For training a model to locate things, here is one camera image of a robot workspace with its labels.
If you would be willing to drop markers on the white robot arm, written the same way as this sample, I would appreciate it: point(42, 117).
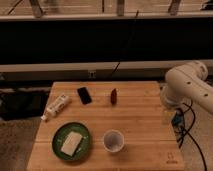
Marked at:
point(187, 81)

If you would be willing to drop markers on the black smartphone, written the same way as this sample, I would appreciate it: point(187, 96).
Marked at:
point(84, 95)

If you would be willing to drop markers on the white toothpaste tube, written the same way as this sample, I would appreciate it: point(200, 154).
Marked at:
point(55, 107)

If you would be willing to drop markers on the green plate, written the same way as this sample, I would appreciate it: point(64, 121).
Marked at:
point(61, 135)

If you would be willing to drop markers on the white sponge block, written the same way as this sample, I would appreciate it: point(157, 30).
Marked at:
point(71, 143)

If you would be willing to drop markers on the blue power adapter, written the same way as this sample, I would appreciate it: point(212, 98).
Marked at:
point(177, 119)

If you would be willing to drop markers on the white wall outlet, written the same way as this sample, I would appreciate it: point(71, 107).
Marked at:
point(92, 73)

